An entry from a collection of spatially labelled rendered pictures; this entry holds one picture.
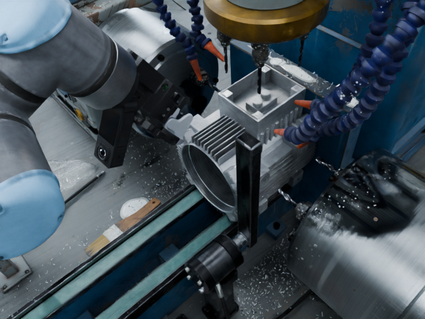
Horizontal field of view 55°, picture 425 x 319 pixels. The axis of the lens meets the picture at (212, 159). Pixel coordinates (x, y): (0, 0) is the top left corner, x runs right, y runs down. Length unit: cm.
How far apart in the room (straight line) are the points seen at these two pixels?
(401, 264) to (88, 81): 44
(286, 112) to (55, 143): 72
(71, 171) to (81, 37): 69
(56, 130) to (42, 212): 87
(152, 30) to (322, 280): 57
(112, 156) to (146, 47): 29
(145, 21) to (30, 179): 57
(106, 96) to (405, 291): 44
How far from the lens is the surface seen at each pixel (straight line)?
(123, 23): 92
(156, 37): 85
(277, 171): 75
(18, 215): 40
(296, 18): 56
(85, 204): 106
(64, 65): 49
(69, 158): 117
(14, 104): 50
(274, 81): 79
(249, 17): 56
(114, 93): 54
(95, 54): 50
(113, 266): 82
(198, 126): 77
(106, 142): 63
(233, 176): 68
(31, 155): 43
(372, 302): 59
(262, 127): 69
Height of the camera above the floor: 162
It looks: 50 degrees down
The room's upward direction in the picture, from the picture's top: 6 degrees counter-clockwise
